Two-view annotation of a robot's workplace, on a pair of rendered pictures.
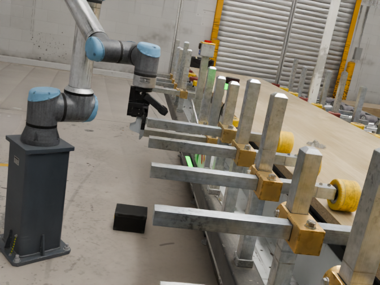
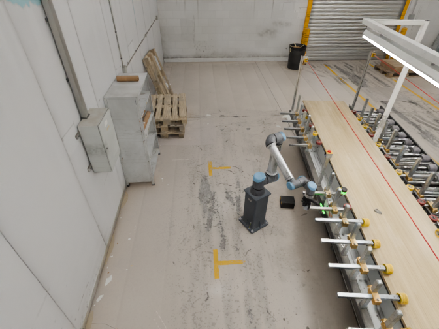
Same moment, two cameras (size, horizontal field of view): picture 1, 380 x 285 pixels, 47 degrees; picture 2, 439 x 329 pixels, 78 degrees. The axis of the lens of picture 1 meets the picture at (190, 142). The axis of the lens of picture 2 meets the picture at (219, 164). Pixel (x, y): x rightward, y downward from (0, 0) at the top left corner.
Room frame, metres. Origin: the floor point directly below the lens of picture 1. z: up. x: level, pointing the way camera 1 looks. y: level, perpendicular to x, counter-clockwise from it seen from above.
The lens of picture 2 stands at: (-0.44, 0.75, 3.03)
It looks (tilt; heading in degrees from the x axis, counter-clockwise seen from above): 38 degrees down; 11
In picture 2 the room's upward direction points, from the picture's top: 1 degrees clockwise
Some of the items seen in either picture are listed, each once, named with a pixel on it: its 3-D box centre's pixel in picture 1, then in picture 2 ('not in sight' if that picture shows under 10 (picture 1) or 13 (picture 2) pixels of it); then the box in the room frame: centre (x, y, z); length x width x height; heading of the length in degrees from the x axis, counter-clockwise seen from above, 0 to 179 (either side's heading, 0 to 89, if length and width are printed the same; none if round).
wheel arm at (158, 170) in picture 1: (251, 181); (358, 266); (1.03, -0.17, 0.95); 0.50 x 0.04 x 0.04; 99
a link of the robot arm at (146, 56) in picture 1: (147, 59); (311, 188); (1.73, 0.22, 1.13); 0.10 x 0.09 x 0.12; 37
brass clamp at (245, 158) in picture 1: (241, 152); (351, 240); (1.30, -0.16, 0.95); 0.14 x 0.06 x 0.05; 9
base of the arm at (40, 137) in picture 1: (40, 132); (257, 188); (2.15, 0.75, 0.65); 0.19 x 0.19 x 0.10
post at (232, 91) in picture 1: (221, 146); (341, 221); (1.57, -0.12, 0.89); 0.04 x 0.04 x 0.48; 9
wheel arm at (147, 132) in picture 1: (196, 139); (328, 209); (1.77, -0.02, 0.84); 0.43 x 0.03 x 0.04; 99
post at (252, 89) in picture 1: (238, 155); (350, 239); (1.32, -0.16, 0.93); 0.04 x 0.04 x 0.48; 9
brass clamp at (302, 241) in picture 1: (297, 226); (373, 294); (0.81, -0.24, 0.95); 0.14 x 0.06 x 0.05; 9
